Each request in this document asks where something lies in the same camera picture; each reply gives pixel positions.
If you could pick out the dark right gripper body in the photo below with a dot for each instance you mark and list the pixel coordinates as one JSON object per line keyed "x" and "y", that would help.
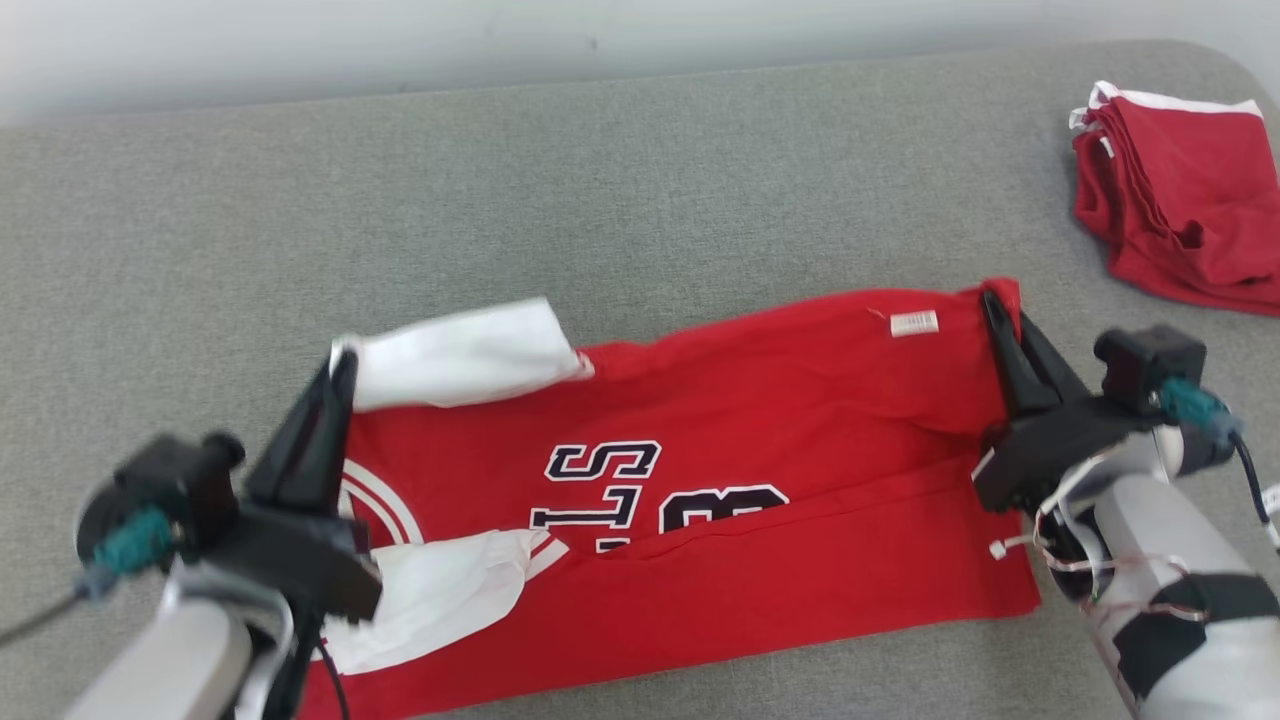
{"x": 1060, "y": 445}

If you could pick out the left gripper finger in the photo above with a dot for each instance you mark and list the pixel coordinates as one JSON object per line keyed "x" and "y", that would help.
{"x": 285, "y": 455}
{"x": 332, "y": 440}

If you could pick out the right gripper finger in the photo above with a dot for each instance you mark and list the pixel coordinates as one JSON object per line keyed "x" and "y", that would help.
{"x": 1055, "y": 365}
{"x": 1012, "y": 360}

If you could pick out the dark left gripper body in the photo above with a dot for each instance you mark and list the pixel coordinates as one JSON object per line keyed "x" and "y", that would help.
{"x": 300, "y": 560}

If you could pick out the red shorts with white band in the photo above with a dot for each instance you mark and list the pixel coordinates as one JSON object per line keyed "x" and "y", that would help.
{"x": 1190, "y": 190}

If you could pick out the red basketball jersey white sleeves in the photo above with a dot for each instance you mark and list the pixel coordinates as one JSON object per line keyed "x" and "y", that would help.
{"x": 750, "y": 420}

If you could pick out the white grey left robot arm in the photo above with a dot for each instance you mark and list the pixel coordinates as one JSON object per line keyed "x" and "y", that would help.
{"x": 170, "y": 660}

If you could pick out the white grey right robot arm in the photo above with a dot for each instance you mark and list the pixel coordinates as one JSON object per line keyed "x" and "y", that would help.
{"x": 1190, "y": 600}

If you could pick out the grey fabric sofa cushion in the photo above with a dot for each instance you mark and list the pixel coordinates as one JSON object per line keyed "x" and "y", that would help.
{"x": 600, "y": 200}

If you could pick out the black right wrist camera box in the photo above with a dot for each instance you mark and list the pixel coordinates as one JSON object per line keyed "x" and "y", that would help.
{"x": 1145, "y": 365}

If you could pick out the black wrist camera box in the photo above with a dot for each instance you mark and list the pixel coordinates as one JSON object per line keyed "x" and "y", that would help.
{"x": 170, "y": 490}
{"x": 1145, "y": 365}

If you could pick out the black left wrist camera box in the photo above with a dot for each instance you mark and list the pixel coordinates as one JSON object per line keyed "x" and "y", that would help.
{"x": 170, "y": 490}

